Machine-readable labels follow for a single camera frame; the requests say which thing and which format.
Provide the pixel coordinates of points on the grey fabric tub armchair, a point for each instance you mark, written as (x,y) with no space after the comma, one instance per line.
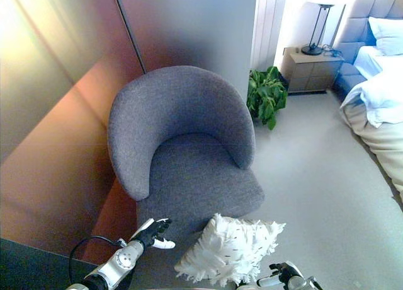
(176,113)

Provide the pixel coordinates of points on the white shaggy fringed pillow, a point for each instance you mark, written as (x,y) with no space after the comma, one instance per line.
(230,252)

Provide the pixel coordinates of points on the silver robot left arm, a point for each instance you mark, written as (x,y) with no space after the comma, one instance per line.
(122,261)

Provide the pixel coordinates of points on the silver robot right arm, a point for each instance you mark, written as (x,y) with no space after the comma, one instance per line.
(302,283)

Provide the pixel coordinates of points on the light blue bed sheet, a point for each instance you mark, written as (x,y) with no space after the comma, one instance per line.
(368,61)

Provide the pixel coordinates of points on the white bed pillow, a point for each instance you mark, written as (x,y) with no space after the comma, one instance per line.
(387,34)

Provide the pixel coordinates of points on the black table lamp white shade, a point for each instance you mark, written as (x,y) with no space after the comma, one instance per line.
(318,28)

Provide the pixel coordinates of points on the cream bed cover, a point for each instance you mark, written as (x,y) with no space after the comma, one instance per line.
(387,145)

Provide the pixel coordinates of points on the blue upholstered bed frame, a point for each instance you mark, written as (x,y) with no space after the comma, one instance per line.
(348,72)

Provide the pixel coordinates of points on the grey tufted bed headboard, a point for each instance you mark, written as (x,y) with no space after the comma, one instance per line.
(359,22)

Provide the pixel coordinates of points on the white rumpled duvet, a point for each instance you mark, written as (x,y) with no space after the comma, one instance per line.
(381,94)

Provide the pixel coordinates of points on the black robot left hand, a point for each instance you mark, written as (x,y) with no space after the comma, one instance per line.
(154,233)

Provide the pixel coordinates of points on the beige two-drawer nightstand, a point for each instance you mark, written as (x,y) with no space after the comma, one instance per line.
(310,74)

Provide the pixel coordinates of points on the brown wooden side cabinet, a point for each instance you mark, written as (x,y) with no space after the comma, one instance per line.
(56,164)

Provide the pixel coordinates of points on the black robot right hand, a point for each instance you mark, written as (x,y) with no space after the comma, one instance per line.
(285,272)

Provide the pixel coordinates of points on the green leafy potted plant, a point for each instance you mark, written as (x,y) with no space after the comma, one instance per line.
(266,94)

